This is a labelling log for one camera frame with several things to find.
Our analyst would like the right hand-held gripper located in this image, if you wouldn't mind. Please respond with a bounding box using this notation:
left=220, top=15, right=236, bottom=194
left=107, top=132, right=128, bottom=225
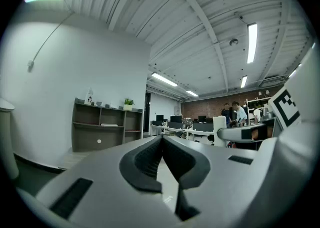
left=267, top=44, right=320, bottom=133

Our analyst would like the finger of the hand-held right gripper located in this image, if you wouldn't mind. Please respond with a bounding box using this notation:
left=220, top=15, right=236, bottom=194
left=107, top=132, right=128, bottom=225
left=216, top=119, right=276, bottom=144

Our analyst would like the white storage rack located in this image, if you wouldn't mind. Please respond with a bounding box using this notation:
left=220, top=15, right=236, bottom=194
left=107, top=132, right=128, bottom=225
left=246, top=96, right=274, bottom=125

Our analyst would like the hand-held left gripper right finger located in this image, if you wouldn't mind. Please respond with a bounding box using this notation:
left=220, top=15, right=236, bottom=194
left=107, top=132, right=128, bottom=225
left=162, top=136, right=261, bottom=228

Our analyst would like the beige cylinder column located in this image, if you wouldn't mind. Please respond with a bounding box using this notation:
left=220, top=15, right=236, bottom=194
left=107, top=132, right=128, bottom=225
left=0, top=98, right=20, bottom=180

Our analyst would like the grey wall conduit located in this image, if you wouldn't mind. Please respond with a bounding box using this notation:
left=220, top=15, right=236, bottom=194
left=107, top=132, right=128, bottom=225
left=26, top=11, right=76, bottom=73

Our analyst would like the white penguin print container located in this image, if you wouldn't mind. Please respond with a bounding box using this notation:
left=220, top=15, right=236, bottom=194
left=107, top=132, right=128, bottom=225
left=84, top=87, right=95, bottom=105

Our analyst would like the grey wooden shelf unit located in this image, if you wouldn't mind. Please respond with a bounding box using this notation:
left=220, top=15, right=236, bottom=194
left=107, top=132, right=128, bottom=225
left=71, top=97, right=144, bottom=153

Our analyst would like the small green potted plant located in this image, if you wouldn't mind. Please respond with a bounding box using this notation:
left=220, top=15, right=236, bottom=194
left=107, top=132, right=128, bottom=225
left=123, top=98, right=136, bottom=111

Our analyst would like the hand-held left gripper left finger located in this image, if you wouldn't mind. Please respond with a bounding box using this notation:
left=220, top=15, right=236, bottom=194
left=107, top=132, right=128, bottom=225
left=36, top=135, right=180, bottom=228

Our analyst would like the long white office desk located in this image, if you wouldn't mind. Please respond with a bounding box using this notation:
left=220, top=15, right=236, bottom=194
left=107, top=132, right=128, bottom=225
left=149, top=120, right=219, bottom=146

